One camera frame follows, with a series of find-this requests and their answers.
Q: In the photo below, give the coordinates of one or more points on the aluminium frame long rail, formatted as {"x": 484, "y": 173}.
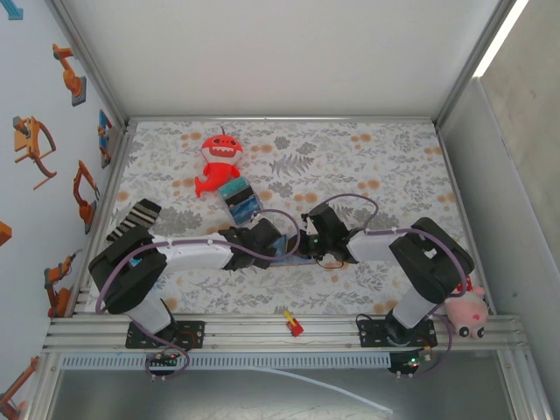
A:
{"x": 262, "y": 339}

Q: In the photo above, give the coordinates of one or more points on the dark credit card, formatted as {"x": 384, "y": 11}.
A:
{"x": 240, "y": 198}

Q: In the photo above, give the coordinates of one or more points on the aluminium frame thin rail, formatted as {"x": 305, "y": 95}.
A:
{"x": 284, "y": 118}

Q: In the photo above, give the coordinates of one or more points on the orange block wall sticker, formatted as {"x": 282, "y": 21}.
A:
{"x": 4, "y": 234}

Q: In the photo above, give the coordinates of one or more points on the pink plush toy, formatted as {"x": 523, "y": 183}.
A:
{"x": 468, "y": 315}

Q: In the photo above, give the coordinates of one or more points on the floral patterned tablecloth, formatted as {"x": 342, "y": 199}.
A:
{"x": 394, "y": 140}

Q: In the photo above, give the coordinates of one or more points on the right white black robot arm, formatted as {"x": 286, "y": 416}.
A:
{"x": 433, "y": 262}

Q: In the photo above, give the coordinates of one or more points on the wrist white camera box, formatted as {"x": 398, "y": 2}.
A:
{"x": 308, "y": 219}
{"x": 259, "y": 215}

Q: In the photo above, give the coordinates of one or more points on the black white striped sock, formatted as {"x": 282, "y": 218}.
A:
{"x": 133, "y": 221}

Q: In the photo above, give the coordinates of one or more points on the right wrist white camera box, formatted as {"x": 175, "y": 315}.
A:
{"x": 308, "y": 219}

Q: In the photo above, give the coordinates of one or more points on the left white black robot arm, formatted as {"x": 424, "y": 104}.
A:
{"x": 127, "y": 271}

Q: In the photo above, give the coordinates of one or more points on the aluminium frame post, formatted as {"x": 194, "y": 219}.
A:
{"x": 474, "y": 61}
{"x": 90, "y": 61}

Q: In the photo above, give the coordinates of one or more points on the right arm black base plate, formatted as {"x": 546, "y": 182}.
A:
{"x": 369, "y": 337}

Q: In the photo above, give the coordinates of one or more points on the red shark plush toy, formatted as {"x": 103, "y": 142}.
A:
{"x": 219, "y": 149}

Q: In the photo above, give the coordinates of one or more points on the aluminium frame side rail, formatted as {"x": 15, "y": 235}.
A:
{"x": 105, "y": 210}

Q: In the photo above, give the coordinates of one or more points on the orange robot claw wall sticker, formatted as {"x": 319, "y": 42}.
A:
{"x": 26, "y": 142}

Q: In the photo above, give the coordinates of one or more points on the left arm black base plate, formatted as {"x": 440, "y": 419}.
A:
{"x": 194, "y": 334}

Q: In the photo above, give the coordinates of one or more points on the teal credit card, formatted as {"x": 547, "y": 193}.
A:
{"x": 232, "y": 188}

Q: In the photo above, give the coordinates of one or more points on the white plastic tube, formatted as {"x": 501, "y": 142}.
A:
{"x": 388, "y": 410}

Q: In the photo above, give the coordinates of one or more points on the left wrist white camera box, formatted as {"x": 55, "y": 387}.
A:
{"x": 259, "y": 215}

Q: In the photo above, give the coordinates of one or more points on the blue orange gantry wall sticker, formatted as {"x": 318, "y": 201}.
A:
{"x": 104, "y": 135}

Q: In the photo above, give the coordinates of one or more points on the small red yellow toy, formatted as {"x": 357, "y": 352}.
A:
{"x": 294, "y": 326}

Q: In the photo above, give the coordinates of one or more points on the white light strip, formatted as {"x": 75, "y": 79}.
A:
{"x": 500, "y": 39}

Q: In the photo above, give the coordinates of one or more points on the blue card stack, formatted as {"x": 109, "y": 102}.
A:
{"x": 258, "y": 199}

